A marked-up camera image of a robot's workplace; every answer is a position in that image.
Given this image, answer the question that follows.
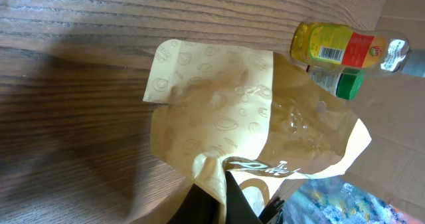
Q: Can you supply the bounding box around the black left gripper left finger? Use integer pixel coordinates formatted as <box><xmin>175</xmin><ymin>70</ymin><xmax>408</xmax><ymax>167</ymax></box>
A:
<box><xmin>167</xmin><ymin>184</ymin><xmax>218</xmax><ymax>224</ymax></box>

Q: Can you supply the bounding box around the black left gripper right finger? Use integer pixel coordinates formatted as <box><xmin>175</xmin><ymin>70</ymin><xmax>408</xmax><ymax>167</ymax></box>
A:
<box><xmin>225</xmin><ymin>171</ymin><xmax>262</xmax><ymax>224</ymax></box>

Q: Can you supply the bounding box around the brown snack pouch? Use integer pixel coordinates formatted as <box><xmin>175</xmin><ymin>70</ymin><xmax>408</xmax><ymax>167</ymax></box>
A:
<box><xmin>143</xmin><ymin>39</ymin><xmax>371</xmax><ymax>223</ymax></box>

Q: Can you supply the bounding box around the green lid jar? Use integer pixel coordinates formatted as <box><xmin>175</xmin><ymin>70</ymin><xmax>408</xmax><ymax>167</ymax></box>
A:
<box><xmin>306</xmin><ymin>66</ymin><xmax>364</xmax><ymax>100</ymax></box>

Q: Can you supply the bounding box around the yellow liquid bottle silver cap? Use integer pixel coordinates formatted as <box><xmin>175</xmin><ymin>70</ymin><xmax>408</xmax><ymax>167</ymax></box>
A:
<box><xmin>290</xmin><ymin>22</ymin><xmax>424</xmax><ymax>78</ymax></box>

